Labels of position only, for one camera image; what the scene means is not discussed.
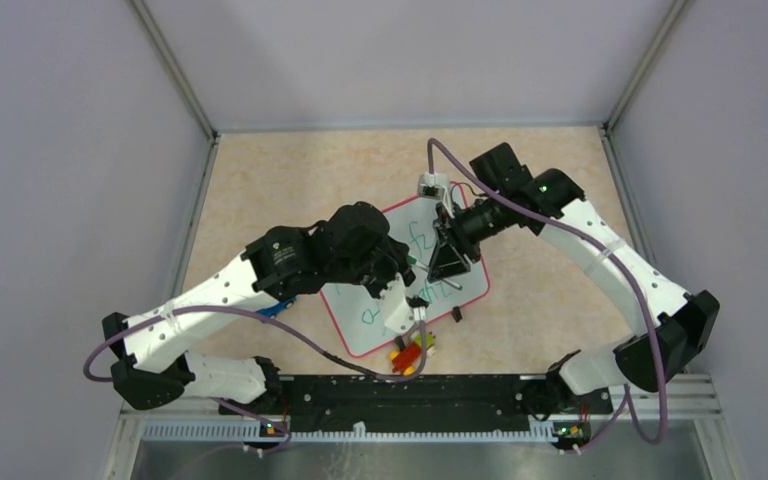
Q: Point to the black whiteboard foot clip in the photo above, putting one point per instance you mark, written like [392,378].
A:
[399,344]
[457,314]

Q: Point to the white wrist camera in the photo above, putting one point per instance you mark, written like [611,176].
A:
[401,312]
[433,185]

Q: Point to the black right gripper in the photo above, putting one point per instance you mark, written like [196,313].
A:
[451,247]

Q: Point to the blue toy car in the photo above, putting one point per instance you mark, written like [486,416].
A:
[274,310]

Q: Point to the aluminium frame rail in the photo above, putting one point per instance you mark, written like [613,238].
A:
[689,397]

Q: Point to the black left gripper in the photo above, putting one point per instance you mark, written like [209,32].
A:
[397,255]

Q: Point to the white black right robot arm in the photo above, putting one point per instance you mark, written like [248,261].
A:
[669,325]

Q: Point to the pink-framed whiteboard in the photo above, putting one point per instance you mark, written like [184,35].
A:
[359,318]

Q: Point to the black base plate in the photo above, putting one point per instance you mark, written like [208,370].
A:
[429,404]

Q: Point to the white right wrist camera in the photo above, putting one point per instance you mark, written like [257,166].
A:
[433,185]

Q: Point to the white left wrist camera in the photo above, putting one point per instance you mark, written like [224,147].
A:
[401,312]

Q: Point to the red yellow toy brick car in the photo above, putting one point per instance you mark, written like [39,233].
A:
[406,363]

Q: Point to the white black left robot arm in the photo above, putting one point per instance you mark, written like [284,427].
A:
[154,364]

